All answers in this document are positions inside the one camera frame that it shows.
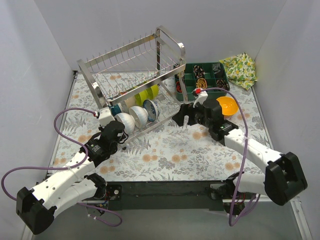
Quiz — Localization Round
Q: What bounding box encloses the white ribbed bowl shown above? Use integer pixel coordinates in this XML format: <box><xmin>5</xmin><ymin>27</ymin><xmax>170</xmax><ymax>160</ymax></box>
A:
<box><xmin>129</xmin><ymin>106</ymin><xmax>149</xmax><ymax>129</ymax></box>
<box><xmin>115</xmin><ymin>112</ymin><xmax>135</xmax><ymax>135</ymax></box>

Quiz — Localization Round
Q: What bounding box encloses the dark floral rolled tie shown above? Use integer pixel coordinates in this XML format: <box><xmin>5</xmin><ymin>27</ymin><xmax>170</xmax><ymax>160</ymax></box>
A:
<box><xmin>216</xmin><ymin>78</ymin><xmax>230</xmax><ymax>91</ymax></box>

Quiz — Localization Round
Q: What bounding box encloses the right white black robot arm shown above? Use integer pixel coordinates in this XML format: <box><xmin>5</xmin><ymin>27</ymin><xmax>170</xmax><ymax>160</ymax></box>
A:
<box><xmin>172</xmin><ymin>99</ymin><xmax>308</xmax><ymax>206</ymax></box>

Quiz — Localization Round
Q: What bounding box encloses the lime green bowl right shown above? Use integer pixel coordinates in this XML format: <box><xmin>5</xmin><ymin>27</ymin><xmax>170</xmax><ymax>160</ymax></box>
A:
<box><xmin>146</xmin><ymin>84</ymin><xmax>159</xmax><ymax>100</ymax></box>

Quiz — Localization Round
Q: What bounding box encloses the beige floral bowl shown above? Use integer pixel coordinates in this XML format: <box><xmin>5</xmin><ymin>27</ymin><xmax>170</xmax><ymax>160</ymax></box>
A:
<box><xmin>121</xmin><ymin>96</ymin><xmax>136</xmax><ymax>112</ymax></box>

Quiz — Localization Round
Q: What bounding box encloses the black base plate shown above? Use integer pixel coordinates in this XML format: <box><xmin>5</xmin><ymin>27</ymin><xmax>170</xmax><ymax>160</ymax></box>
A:
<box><xmin>106</xmin><ymin>180</ymin><xmax>233</xmax><ymax>211</ymax></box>

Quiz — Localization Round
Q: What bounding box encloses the orange navy rolled tie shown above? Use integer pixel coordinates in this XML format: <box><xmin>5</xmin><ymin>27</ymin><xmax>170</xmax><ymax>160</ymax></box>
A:
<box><xmin>175</xmin><ymin>81</ymin><xmax>182</xmax><ymax>93</ymax></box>

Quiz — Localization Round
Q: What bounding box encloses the lemon print cloth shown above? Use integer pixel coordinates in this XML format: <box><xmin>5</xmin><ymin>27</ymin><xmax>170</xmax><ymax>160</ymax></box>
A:
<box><xmin>219</xmin><ymin>52</ymin><xmax>258</xmax><ymax>90</ymax></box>

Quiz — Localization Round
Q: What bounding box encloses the white ribbed bowl front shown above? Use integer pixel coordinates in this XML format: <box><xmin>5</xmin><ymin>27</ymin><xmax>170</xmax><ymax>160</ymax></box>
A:
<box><xmin>115</xmin><ymin>112</ymin><xmax>135</xmax><ymax>135</ymax></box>

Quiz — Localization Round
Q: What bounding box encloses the yellow patterned rolled tie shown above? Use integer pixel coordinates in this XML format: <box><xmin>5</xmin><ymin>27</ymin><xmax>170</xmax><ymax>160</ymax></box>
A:
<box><xmin>196</xmin><ymin>77</ymin><xmax>208</xmax><ymax>89</ymax></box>

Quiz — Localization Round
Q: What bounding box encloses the pink black rolled tie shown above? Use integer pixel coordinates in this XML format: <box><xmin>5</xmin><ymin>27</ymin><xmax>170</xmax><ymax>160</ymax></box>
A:
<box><xmin>193</xmin><ymin>65</ymin><xmax>205</xmax><ymax>79</ymax></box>

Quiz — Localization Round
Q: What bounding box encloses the green divided organizer tray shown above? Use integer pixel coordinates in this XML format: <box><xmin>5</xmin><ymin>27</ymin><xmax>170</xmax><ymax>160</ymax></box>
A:
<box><xmin>174</xmin><ymin>62</ymin><xmax>230</xmax><ymax>102</ymax></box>

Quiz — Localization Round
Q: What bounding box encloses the yellow ribbed bowl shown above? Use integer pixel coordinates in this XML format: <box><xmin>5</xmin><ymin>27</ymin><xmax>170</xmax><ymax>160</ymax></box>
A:
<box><xmin>216</xmin><ymin>96</ymin><xmax>239</xmax><ymax>117</ymax></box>

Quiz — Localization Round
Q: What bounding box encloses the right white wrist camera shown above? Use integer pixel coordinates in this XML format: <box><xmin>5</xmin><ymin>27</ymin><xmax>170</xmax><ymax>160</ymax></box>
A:
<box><xmin>192</xmin><ymin>88</ymin><xmax>208</xmax><ymax>108</ymax></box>

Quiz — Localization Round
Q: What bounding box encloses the lime green bowl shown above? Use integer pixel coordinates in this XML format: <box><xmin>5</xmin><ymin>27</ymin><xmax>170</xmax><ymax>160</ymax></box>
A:
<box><xmin>134</xmin><ymin>90</ymin><xmax>149</xmax><ymax>106</ymax></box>
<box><xmin>146</xmin><ymin>84</ymin><xmax>159</xmax><ymax>100</ymax></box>

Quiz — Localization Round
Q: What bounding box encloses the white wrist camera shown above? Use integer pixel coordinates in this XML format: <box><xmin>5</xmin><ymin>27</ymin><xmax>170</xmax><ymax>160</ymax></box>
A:
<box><xmin>94</xmin><ymin>107</ymin><xmax>115</xmax><ymax>127</ymax></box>
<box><xmin>192</xmin><ymin>88</ymin><xmax>208</xmax><ymax>108</ymax></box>

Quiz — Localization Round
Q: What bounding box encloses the steel two-tier dish rack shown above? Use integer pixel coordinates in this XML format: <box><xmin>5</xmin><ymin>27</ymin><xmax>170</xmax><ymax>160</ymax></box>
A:
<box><xmin>77</xmin><ymin>25</ymin><xmax>188</xmax><ymax>141</ymax></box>

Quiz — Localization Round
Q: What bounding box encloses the blue floral white bowl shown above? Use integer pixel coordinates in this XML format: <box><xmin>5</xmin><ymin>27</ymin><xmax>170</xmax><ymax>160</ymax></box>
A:
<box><xmin>142</xmin><ymin>99</ymin><xmax>160</xmax><ymax>122</ymax></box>

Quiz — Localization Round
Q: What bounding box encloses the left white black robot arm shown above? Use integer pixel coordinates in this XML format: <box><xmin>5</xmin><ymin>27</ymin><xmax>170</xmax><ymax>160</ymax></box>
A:
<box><xmin>16</xmin><ymin>120</ymin><xmax>128</xmax><ymax>235</ymax></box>

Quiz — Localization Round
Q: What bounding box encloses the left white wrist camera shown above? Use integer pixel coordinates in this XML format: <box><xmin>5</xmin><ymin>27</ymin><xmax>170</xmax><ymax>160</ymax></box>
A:
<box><xmin>94</xmin><ymin>107</ymin><xmax>115</xmax><ymax>127</ymax></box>

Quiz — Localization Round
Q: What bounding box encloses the teal blue bowl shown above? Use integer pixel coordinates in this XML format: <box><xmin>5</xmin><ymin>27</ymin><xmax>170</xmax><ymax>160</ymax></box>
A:
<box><xmin>109</xmin><ymin>103</ymin><xmax>123</xmax><ymax>116</ymax></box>

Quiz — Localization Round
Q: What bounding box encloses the lime green bowl left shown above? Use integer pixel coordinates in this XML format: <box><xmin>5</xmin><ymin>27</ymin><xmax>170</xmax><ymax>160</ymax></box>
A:
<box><xmin>134</xmin><ymin>90</ymin><xmax>149</xmax><ymax>106</ymax></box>

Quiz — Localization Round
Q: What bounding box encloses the grey rolled tie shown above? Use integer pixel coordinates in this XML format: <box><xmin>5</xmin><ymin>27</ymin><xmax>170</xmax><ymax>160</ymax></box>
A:
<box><xmin>212</xmin><ymin>62</ymin><xmax>224</xmax><ymax>78</ymax></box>

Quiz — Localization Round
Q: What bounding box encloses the floral table mat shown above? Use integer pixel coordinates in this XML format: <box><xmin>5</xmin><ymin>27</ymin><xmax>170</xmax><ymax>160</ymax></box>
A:
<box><xmin>51</xmin><ymin>72</ymin><xmax>282</xmax><ymax>182</ymax></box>

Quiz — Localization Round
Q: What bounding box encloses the aluminium frame rail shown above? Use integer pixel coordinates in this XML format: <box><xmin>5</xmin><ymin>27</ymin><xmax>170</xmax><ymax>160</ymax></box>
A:
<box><xmin>57</xmin><ymin>181</ymin><xmax>301</xmax><ymax>205</ymax></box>

